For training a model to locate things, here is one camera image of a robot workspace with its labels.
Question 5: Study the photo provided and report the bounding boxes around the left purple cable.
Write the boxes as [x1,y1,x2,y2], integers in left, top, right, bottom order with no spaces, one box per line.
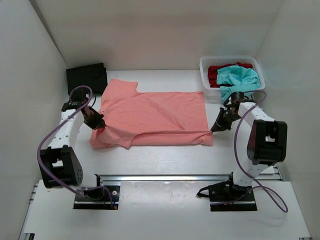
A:
[36,85,118,210]

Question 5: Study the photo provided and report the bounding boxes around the aluminium table rail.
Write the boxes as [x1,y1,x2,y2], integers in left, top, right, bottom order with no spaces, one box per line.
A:
[99,174,281,182]

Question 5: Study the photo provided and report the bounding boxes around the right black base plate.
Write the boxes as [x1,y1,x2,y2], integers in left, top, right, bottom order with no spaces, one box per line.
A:
[208,187,258,212]

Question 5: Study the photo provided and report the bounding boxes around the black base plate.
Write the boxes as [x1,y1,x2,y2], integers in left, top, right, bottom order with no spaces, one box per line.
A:
[208,187,258,212]
[73,182,121,211]

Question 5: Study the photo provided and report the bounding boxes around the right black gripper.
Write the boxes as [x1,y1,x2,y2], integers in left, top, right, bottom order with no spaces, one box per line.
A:
[210,107,242,132]

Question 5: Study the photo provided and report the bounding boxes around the red t shirt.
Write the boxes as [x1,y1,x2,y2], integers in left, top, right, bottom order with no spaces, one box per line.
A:
[207,62,253,88]

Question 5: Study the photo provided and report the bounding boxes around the pink t shirt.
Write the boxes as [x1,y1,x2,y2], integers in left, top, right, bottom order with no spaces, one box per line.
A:
[89,78,214,149]

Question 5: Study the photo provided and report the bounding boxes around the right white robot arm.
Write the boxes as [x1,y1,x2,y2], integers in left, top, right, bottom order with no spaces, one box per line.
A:
[209,91,288,202]

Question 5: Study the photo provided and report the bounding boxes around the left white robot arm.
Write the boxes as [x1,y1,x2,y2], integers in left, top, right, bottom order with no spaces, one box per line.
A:
[37,88,106,195]

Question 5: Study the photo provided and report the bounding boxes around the teal t shirt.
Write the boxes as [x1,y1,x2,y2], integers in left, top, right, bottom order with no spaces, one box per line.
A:
[216,65,261,101]

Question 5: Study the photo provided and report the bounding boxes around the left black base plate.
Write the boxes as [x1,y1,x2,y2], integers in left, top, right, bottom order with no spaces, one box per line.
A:
[73,182,121,211]

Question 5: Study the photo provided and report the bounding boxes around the folded black t shirt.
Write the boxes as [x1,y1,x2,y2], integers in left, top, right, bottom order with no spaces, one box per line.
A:
[66,63,108,95]

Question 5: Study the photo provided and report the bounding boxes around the white plastic basket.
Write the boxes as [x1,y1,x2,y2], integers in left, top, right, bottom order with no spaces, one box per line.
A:
[199,55,266,99]

